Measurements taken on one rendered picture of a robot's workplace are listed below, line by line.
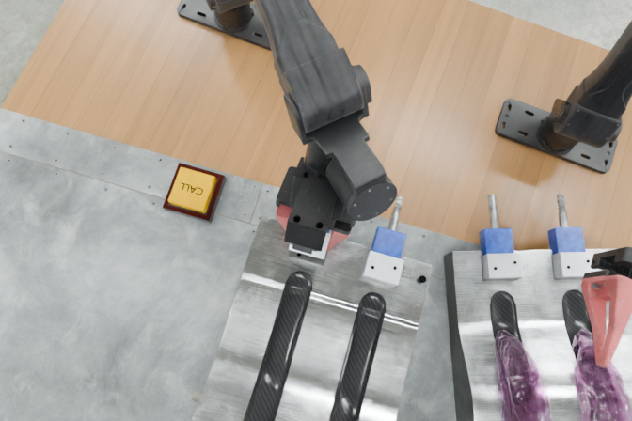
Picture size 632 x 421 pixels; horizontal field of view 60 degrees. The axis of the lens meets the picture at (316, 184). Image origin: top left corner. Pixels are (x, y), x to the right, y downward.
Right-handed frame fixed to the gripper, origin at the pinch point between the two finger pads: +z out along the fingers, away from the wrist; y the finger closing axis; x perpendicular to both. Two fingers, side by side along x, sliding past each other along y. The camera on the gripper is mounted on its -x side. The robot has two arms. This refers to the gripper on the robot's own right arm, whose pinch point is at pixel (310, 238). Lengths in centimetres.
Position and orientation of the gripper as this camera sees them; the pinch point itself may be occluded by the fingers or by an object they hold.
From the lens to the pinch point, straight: 75.9
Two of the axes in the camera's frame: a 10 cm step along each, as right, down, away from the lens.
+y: 9.6, 2.7, -0.6
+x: 2.3, -6.6, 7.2
